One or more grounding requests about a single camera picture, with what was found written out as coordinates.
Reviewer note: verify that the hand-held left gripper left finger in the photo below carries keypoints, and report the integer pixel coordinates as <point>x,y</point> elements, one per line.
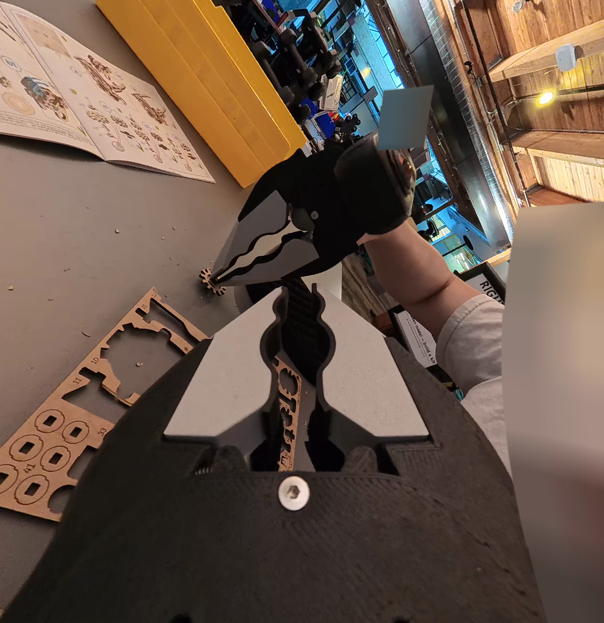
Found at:
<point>224,389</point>

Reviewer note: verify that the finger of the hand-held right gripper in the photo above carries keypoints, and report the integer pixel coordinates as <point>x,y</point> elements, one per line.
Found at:
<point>282,265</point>
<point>253,224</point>

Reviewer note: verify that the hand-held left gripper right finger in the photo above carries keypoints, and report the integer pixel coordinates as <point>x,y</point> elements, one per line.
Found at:
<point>375,389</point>

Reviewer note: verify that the small wooden gear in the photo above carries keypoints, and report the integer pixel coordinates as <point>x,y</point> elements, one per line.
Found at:
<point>215,288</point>

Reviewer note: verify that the laser-cut plywood parts sheet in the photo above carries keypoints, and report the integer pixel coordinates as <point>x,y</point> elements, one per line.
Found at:
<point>63,413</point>

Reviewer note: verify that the black quilted wrist pad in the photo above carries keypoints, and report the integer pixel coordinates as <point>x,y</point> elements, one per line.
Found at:
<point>302,331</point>

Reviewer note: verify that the white paper sign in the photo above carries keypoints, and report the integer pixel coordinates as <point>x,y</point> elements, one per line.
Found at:
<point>418,336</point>

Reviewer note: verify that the person's white shirt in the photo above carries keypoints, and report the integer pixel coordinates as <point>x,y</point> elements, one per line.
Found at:
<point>477,350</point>

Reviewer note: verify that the rack of black dumbbells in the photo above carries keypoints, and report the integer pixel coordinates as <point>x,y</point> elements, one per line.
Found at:
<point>302,63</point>

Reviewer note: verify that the black framed sign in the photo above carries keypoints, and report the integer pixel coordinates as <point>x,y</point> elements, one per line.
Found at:
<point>487,287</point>

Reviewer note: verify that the yellow plastic bin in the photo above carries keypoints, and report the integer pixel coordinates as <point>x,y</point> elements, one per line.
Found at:
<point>209,73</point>

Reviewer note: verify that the illustrated instruction booklet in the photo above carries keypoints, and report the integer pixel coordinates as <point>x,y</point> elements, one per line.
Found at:
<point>87,97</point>

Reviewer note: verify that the ceiling lamp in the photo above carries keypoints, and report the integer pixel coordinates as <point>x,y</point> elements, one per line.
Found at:
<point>545,97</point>

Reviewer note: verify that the white ceiling device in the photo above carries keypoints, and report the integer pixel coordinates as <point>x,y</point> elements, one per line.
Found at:
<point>565,57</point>

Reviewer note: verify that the metal ventilation duct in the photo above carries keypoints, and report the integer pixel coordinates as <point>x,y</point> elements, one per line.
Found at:
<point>457,97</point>

